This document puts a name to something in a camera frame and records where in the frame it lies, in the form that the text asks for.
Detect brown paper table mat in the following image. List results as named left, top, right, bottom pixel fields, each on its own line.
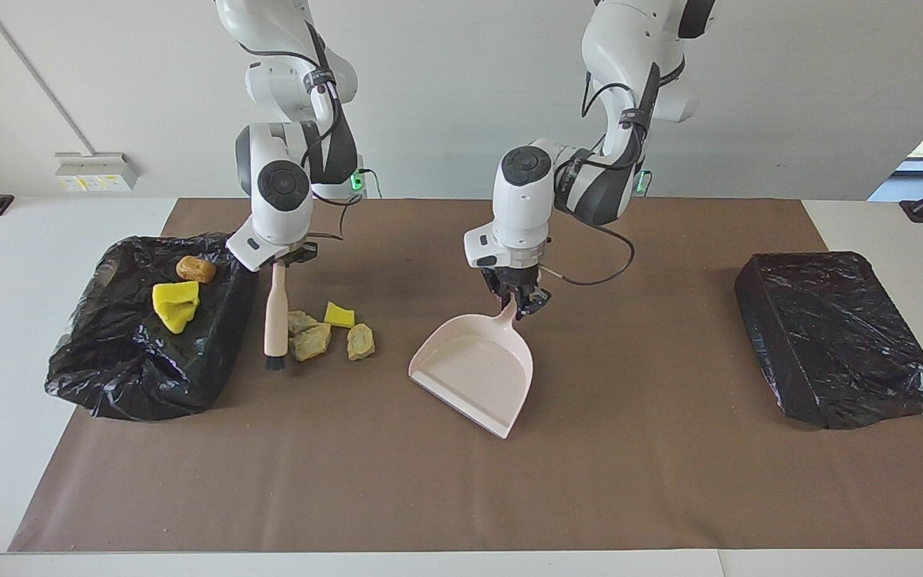
left=9, top=198, right=923, bottom=553

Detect beige plastic dustpan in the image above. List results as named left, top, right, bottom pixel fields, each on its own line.
left=408, top=303, right=535, bottom=440

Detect white wall outlet box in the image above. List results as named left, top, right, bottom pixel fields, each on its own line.
left=54, top=152, right=140, bottom=192

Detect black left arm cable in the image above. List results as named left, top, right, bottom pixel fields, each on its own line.
left=540, top=68, right=663, bottom=288

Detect crumpled black bag lined bin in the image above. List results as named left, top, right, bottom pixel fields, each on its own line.
left=45, top=232, right=260, bottom=422

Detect notched yellow sponge piece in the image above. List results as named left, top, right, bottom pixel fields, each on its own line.
left=159, top=306, right=198, bottom=335

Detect beige hand brush black bristles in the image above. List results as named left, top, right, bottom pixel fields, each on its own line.
left=264, top=260, right=289, bottom=371

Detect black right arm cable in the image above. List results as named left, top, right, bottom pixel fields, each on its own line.
left=241, top=24, right=364, bottom=241

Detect smooth black bag lined bin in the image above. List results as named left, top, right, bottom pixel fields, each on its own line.
left=734, top=252, right=923, bottom=430

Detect white wall cable conduit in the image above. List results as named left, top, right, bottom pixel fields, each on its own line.
left=0, top=0, right=98, bottom=155

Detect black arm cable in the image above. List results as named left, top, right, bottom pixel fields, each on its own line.
left=241, top=24, right=364, bottom=241
left=540, top=68, right=663, bottom=288

